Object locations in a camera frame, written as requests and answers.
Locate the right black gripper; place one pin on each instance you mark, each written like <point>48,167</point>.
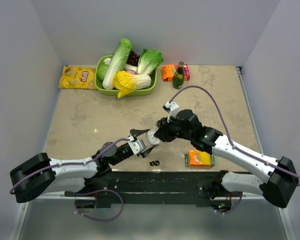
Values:
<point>163,132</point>

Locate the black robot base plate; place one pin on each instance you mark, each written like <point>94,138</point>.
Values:
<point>133,187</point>

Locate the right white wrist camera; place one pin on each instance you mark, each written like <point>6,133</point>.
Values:
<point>172,108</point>

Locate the orange snack box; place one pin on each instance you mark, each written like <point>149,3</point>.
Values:
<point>168,72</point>

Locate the green lettuce leaf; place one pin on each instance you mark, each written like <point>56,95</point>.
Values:
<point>148,61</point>

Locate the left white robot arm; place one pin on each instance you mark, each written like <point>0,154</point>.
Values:
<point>42,174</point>

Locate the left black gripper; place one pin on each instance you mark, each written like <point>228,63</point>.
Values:
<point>135,133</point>

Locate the pink snack box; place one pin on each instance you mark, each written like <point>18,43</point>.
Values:
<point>186,72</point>

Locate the orange sponge pack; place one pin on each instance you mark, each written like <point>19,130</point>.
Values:
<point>199,159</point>

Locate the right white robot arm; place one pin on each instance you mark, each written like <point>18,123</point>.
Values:
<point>274,179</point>

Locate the white earbud charging case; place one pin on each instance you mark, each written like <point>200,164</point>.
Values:
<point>152,140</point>

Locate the green round cabbage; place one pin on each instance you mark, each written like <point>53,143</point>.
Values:
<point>101,71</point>

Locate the green glass bottle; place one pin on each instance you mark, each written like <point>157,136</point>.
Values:
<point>179,76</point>

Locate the yellow Lays chips bag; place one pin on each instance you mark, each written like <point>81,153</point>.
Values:
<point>74,77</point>

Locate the tall green napa cabbage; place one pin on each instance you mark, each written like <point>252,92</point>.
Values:
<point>117,63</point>

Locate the aluminium rail right edge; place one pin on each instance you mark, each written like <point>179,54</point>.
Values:
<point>259,145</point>

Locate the yellow napa cabbage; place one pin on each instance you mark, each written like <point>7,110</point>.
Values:
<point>127,83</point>

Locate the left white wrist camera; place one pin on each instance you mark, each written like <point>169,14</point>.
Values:
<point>136,145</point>

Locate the dark red grapes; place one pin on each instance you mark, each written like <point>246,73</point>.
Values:
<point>133,59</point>

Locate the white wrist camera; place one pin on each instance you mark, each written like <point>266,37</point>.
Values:
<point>136,145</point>
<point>172,108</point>

